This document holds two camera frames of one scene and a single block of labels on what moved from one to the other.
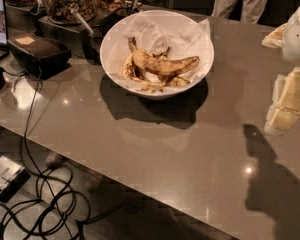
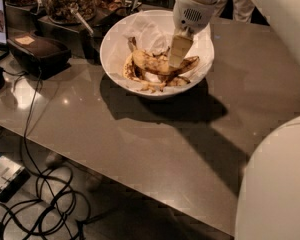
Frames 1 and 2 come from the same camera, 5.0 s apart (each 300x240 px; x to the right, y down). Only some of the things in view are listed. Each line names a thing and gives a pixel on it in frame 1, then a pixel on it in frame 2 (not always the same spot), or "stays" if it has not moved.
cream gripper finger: x=290 y=100 -> x=180 y=45
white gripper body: x=298 y=39 -> x=191 y=16
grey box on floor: x=6 y=178 stays
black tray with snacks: x=111 y=5 stays
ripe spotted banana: x=160 y=64 stays
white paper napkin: x=152 y=31 stays
